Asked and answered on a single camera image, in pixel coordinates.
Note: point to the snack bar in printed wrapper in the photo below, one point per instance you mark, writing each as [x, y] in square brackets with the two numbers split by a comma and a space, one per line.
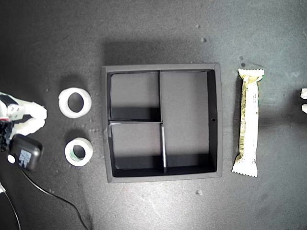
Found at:
[249, 119]

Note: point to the black tray with wells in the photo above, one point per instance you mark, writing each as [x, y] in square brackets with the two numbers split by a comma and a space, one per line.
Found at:
[184, 107]

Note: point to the white tape roll green core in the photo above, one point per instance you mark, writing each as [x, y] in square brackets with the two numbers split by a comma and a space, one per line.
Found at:
[90, 151]

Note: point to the large white tape roll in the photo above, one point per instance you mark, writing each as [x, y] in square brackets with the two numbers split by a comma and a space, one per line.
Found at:
[62, 103]

